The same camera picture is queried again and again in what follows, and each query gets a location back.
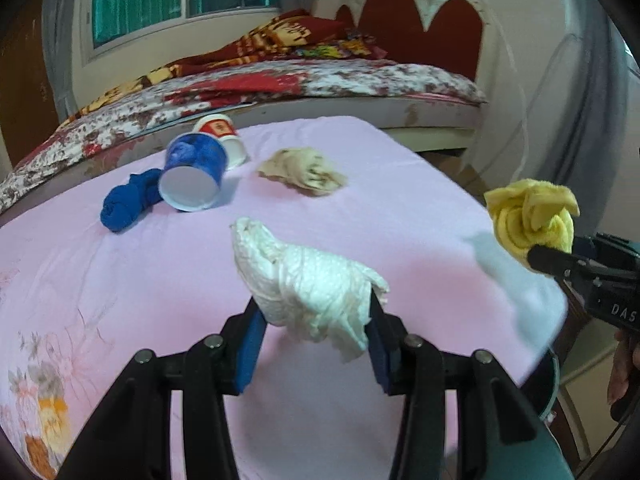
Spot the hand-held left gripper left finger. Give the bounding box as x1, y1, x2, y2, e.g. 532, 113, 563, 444
57, 305, 269, 480

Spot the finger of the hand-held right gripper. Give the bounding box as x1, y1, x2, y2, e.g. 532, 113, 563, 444
527, 243, 601, 282

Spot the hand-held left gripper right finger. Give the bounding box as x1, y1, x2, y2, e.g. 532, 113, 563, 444
367, 290, 576, 480

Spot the yellow cloth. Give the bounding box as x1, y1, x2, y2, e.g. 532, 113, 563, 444
484, 178, 581, 267

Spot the white tissue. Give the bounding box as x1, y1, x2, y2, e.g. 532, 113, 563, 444
230, 217, 390, 364

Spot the black plastic bucket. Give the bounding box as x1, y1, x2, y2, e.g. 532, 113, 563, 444
520, 350, 561, 417

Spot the person's right hand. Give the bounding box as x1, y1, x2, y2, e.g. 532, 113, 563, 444
607, 339, 640, 405

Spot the pink tablecloth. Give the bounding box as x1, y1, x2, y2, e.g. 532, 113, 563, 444
0, 116, 568, 480

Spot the grey curtain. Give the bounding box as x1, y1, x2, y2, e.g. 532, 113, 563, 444
562, 0, 632, 236
42, 0, 76, 121

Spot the beige stained tissue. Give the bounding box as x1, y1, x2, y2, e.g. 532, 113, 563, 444
257, 147, 348, 197

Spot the blue paper cup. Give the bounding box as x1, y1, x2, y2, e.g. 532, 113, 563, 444
159, 132, 228, 212

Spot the blue cloth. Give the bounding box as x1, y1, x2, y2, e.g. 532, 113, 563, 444
100, 169, 166, 233

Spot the red paper cup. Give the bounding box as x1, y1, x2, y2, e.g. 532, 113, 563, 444
192, 114, 249, 168

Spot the bed with floral sheet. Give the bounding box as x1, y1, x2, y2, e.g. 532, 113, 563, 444
0, 57, 488, 211

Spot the red heart-shaped headboard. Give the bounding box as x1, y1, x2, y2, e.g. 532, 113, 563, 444
335, 0, 486, 86

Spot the colourful pillow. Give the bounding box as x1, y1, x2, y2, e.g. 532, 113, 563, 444
295, 34, 387, 62

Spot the red printed blanket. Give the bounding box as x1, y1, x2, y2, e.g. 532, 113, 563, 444
65, 9, 351, 121

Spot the brown wooden door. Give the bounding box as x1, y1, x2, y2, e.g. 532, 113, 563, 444
0, 0, 57, 166

